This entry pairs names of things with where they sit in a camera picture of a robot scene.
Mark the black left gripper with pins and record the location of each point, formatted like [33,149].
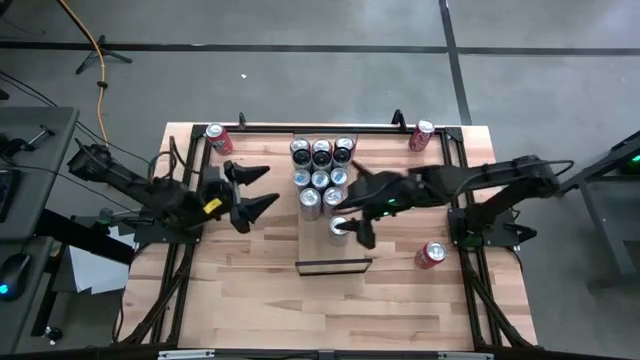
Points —
[220,197]

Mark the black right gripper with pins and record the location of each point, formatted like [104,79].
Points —
[385,192]

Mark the silver can blue tab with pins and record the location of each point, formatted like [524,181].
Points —
[320,179]
[339,176]

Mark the blue silver energy drink can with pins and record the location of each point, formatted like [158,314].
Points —
[301,176]

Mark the red Fanta can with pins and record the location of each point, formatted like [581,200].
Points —
[220,137]

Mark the dark red soda can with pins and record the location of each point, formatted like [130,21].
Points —
[300,145]

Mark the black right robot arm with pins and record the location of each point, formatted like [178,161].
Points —
[500,180]

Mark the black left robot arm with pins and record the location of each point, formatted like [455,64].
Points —
[145,192]

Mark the black beam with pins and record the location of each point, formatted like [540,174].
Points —
[85,237]

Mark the white paper sheets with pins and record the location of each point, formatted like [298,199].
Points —
[95,272]

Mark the black tripod stand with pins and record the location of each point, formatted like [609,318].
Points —
[102,50]

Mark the grey desk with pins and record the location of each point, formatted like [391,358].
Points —
[45,165]

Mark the metal clamp tool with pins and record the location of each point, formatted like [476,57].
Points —
[40,134]

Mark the black caster wheel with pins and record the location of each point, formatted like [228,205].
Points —
[52,333]

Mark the black keyboard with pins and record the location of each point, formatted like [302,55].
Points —
[6,195]

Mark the black computer mouse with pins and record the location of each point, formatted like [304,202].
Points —
[14,275]

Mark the black metal cart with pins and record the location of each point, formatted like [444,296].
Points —
[622,152]

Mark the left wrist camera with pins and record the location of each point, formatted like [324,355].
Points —
[213,205]

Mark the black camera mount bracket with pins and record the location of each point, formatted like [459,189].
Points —
[398,120]
[242,119]

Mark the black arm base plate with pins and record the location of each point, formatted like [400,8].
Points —
[150,236]
[505,240]

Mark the silver metal bracket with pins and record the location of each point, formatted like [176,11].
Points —
[186,354]
[465,356]

